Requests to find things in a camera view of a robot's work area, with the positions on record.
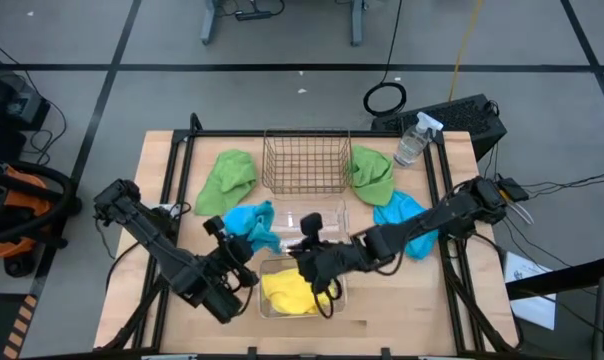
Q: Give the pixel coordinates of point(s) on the black power adapter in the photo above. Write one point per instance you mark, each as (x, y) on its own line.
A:
(513, 189)

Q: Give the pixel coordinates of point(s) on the black computer tower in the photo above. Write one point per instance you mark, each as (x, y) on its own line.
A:
(457, 117)

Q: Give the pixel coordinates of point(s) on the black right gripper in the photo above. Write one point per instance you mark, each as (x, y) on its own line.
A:
(322, 262)

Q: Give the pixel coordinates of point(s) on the black power strip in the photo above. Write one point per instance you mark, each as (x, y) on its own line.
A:
(252, 15)

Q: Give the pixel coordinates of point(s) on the orange black vacuum cleaner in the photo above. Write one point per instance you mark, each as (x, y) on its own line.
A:
(12, 200)

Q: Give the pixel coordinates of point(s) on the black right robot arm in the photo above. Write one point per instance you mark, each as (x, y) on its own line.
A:
(432, 220)

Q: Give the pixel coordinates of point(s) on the clear plastic bin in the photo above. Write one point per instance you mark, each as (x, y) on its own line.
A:
(269, 300)
(332, 215)

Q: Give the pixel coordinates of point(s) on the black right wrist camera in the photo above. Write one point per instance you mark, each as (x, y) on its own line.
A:
(312, 223)

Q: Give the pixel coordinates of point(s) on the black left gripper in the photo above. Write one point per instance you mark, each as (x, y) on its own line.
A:
(239, 250)

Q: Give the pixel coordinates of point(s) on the white paper sheet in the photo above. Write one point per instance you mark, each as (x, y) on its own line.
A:
(527, 295)

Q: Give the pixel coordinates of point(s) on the green microfiber towel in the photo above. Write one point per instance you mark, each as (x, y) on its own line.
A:
(227, 182)
(374, 175)

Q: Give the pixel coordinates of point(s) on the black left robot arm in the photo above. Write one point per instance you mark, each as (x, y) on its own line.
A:
(147, 235)

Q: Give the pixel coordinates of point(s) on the black equipment case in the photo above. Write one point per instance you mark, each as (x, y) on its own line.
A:
(7, 100)

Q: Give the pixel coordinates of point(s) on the clear spray bottle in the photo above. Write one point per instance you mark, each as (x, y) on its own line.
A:
(412, 145)

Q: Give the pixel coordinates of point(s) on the grey desk leg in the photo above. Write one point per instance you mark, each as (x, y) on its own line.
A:
(209, 20)
(357, 22)

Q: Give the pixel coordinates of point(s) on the black aluminium rig frame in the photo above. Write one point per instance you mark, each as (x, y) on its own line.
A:
(222, 133)

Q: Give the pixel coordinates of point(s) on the blue microfiber towel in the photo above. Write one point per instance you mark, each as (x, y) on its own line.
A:
(397, 215)
(252, 220)

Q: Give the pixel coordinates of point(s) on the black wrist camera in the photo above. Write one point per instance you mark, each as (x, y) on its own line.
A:
(214, 226)
(312, 223)

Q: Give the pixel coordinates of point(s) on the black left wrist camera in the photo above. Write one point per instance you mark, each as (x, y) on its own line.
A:
(214, 226)

